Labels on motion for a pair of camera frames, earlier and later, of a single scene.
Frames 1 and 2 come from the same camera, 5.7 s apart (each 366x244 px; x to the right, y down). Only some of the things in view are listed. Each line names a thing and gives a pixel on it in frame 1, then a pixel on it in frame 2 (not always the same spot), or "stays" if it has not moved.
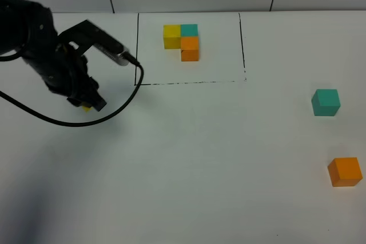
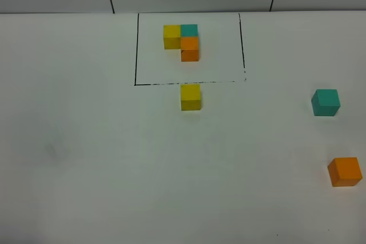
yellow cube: [86, 108] -> [190, 97]
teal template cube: [189, 30] stays
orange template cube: [190, 49] stays
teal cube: [325, 102] stays
